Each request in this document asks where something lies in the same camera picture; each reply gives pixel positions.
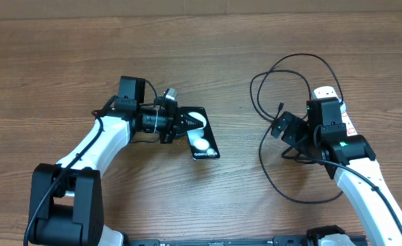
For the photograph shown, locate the white USB charger adapter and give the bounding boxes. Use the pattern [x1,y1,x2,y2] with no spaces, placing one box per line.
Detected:
[339,99,347,114]

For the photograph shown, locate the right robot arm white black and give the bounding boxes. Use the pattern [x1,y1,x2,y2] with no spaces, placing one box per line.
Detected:
[270,97,402,245]

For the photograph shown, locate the black Samsung Galaxy phone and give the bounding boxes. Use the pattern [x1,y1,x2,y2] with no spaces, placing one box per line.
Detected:
[181,107,220,160]

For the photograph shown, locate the black USB charging cable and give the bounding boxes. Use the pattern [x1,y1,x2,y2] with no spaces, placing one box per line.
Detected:
[249,53,345,205]

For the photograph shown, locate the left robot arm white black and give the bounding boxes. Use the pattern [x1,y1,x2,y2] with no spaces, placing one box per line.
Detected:
[23,76,208,246]

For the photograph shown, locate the white power strip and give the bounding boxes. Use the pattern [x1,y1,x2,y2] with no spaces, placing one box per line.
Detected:
[311,85,357,136]

